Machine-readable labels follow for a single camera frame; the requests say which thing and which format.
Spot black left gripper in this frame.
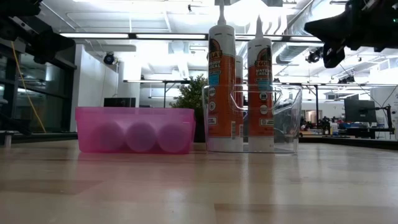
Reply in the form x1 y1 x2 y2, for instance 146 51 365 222
0 15 76 65

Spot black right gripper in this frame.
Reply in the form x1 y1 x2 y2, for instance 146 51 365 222
303 0 398 69

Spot orange Gorilla sealant tube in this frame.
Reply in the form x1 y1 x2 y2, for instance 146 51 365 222
234 55 245 110
206 0 244 152
247 14 275 153

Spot blue white silicone tube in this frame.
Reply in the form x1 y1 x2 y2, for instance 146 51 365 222
91 121 126 153
157 121 190 154
124 121 158 153

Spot black framed glass partition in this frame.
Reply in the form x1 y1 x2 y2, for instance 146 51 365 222
0 40 78 133

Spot black-legged background table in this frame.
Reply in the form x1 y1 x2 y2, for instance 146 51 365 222
162 80 191 108
302 82 321 116

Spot black background monitor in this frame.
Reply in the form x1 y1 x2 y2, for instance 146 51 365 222
344 98 377 123
103 97 137 108

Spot pink translucent plastic bin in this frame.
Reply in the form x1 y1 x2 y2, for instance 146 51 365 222
75 106 197 154

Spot cluttered background desk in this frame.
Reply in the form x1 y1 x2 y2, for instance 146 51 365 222
300 116 396 139

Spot green potted plant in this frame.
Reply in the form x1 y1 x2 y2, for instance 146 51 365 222
170 73 208 110

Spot dark plant pot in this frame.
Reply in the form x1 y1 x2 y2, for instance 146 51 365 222
193 108 206 143

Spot black ceiling camera cluster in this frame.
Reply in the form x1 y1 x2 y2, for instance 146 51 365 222
338 75 356 85
305 46 325 65

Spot silver ceiling air duct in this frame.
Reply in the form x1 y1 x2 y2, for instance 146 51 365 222
275 0 346 65

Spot yellow hanging cable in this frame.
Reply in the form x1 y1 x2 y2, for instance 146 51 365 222
11 42 47 134

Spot black round ceiling camera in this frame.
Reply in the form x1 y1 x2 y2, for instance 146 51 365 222
103 52 116 66

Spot clear plastic bin with handle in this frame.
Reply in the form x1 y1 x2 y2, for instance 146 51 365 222
201 83 303 154

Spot small grey post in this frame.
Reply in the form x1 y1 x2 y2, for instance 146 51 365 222
0 130 16 149

